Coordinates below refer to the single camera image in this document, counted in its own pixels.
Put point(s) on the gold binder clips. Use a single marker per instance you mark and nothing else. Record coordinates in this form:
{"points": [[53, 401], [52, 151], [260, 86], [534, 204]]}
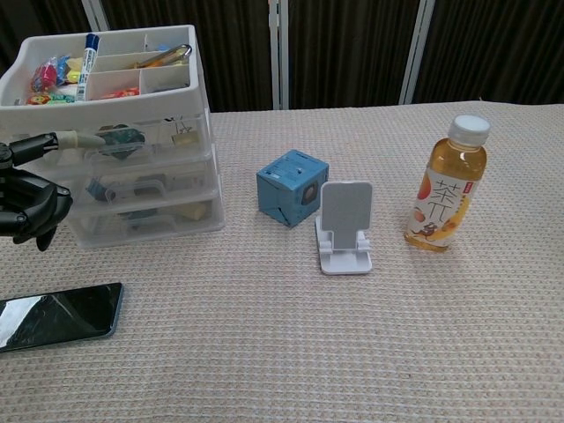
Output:
{"points": [[183, 135]]}

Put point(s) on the white phone stand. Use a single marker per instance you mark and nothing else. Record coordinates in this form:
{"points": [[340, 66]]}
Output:
{"points": [[346, 207]]}

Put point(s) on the yellow sponge piece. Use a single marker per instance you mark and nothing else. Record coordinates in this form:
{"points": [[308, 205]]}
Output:
{"points": [[194, 212]]}

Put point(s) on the white partition frame post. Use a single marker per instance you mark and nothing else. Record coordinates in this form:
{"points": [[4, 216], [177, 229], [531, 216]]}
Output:
{"points": [[416, 48], [94, 13], [277, 53]]}

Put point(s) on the tea bottle with white cap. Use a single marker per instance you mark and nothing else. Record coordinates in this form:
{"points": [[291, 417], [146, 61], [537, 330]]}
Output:
{"points": [[445, 198]]}

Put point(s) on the yellow candy packet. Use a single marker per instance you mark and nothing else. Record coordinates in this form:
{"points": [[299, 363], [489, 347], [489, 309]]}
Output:
{"points": [[70, 69]]}

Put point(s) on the dark ribbed partition panel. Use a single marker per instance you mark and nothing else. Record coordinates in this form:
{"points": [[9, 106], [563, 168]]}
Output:
{"points": [[498, 48], [348, 48], [198, 13], [39, 17]]}

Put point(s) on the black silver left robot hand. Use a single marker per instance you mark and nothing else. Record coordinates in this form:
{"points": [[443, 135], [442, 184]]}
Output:
{"points": [[35, 202]]}

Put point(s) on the white plastic drawer organizer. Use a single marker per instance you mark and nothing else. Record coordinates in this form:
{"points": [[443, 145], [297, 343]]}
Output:
{"points": [[110, 106]]}

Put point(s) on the blue cube box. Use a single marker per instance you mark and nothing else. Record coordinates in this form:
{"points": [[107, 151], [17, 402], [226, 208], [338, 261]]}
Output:
{"points": [[282, 189]]}

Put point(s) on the black smartphone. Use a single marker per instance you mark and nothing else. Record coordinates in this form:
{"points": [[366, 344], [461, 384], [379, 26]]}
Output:
{"points": [[66, 313]]}

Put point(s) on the lion print snack packet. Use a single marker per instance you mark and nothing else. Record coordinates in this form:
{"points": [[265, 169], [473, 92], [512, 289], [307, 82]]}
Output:
{"points": [[44, 99]]}

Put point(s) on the blue clip item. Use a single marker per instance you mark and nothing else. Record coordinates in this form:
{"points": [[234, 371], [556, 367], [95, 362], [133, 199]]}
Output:
{"points": [[99, 190]]}

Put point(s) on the pink blue candy packet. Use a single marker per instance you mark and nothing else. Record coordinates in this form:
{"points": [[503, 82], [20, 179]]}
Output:
{"points": [[44, 76]]}

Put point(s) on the beige woven tablecloth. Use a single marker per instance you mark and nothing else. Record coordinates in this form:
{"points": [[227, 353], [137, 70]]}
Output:
{"points": [[282, 343]]}

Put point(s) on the blue cap whiteboard marker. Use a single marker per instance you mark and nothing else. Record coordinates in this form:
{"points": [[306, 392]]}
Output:
{"points": [[88, 61]]}

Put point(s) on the red snack packet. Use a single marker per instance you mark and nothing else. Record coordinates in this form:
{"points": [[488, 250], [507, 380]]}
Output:
{"points": [[123, 93]]}

